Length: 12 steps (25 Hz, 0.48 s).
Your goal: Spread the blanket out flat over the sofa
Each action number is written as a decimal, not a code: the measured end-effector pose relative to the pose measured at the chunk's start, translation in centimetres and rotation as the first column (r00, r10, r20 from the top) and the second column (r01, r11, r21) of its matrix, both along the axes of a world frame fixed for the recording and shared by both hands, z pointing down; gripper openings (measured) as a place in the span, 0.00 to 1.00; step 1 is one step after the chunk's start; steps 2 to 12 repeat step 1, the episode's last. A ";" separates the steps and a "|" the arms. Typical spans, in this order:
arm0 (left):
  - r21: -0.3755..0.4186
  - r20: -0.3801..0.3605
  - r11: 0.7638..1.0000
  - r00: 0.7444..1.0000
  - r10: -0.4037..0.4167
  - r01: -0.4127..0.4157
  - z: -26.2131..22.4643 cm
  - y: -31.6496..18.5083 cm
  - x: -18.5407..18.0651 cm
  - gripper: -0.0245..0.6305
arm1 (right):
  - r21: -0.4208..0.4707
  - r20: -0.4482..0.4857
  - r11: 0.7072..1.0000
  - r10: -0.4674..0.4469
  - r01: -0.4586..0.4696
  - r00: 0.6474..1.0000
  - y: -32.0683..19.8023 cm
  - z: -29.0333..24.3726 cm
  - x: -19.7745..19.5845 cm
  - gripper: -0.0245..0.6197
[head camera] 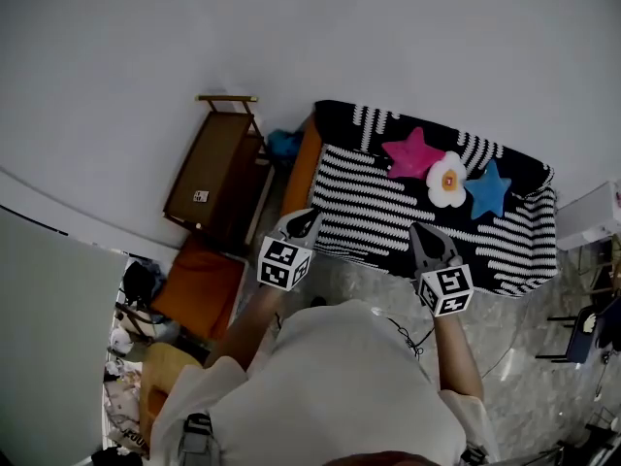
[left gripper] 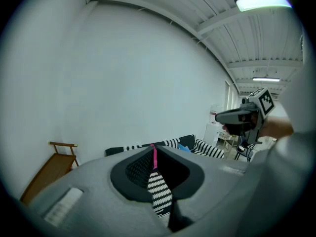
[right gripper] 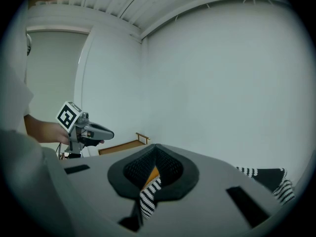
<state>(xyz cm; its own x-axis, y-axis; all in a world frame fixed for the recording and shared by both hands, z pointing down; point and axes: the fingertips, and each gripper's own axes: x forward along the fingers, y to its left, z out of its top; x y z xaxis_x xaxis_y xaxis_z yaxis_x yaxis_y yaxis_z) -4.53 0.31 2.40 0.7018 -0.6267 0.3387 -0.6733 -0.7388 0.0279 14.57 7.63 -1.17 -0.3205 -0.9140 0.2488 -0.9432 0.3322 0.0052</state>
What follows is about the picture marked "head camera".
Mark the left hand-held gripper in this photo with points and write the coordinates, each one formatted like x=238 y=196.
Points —
x=281 y=262

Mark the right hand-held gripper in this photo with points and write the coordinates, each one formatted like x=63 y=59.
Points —
x=448 y=289

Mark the black white striped blanket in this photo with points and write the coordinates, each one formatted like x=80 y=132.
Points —
x=369 y=211

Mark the white flower pillow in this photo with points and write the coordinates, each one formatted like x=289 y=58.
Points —
x=446 y=181

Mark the blue star pillow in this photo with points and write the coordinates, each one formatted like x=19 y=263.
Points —
x=487 y=192

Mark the pink star pillow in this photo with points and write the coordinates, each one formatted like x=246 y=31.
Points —
x=412 y=158

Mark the orange seat cushion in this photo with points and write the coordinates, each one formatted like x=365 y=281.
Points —
x=199 y=284

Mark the person's left forearm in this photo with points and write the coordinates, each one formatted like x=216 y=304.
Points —
x=247 y=325

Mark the person's right forearm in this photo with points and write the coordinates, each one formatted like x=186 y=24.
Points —
x=456 y=357

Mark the teal cloth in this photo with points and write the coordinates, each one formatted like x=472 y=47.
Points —
x=284 y=143

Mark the small white card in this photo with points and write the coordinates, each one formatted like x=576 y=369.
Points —
x=201 y=195

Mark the brown wooden shelf cart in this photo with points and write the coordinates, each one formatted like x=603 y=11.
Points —
x=213 y=168

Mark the person's white shirt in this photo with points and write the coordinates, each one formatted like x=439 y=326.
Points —
x=339 y=381

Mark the white cabinet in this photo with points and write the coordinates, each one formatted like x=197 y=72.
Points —
x=587 y=211

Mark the black round bag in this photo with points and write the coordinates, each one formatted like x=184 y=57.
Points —
x=138 y=282

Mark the blue chair with black legs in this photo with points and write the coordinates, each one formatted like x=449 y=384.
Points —
x=584 y=338

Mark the wooden armchair with orange padding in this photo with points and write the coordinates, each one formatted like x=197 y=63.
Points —
x=165 y=362

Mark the pile of household clutter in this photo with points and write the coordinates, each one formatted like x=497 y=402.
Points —
x=121 y=386

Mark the white printed tote bag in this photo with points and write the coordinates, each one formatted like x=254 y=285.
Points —
x=128 y=440

